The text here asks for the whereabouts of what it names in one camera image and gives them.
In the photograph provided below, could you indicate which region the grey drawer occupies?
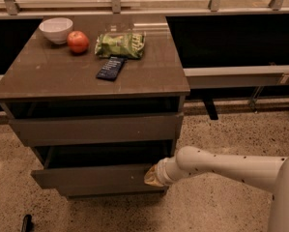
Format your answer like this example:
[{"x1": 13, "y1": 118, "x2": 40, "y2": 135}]
[
  {"x1": 31, "y1": 141, "x2": 171, "y2": 195},
  {"x1": 10, "y1": 113, "x2": 183, "y2": 147}
]

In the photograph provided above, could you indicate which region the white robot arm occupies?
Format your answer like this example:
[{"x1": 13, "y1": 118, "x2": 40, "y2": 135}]
[{"x1": 144, "y1": 146, "x2": 289, "y2": 232}]

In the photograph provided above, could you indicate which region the grey top drawer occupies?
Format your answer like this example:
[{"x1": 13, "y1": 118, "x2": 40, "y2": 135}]
[{"x1": 10, "y1": 113, "x2": 183, "y2": 147}]

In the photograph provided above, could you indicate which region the grey drawer cabinet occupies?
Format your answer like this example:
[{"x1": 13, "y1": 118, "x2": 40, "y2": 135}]
[{"x1": 0, "y1": 15, "x2": 189, "y2": 198}]

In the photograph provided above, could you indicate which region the dark blue snack bar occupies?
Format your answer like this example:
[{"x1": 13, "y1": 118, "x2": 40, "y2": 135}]
[{"x1": 96, "y1": 56, "x2": 126, "y2": 81}]

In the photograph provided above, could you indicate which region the green chip bag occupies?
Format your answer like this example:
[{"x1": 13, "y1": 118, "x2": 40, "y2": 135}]
[{"x1": 95, "y1": 33, "x2": 145, "y2": 59}]

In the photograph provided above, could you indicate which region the black object on floor left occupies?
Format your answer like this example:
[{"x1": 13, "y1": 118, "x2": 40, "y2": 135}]
[{"x1": 21, "y1": 215, "x2": 33, "y2": 232}]

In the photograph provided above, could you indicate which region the red apple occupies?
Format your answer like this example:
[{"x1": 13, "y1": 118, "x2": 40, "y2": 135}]
[{"x1": 67, "y1": 31, "x2": 89, "y2": 53}]

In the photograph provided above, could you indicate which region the white ceramic bowl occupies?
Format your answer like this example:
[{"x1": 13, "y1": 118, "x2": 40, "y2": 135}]
[{"x1": 39, "y1": 17, "x2": 73, "y2": 44}]

